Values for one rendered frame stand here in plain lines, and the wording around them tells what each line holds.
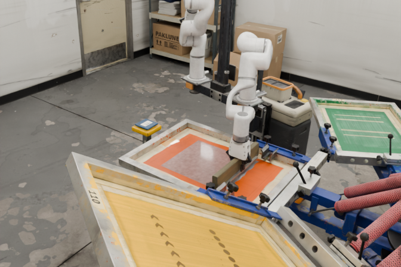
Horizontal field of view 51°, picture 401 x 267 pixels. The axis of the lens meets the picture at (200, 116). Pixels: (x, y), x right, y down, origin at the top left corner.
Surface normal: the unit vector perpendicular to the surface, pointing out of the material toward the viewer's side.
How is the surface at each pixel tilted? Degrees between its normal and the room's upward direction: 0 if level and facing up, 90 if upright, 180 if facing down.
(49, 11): 90
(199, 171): 0
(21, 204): 0
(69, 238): 0
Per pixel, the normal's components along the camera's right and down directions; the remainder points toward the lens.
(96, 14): 0.82, 0.28
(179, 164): 0.04, -0.90
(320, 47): -0.57, 0.34
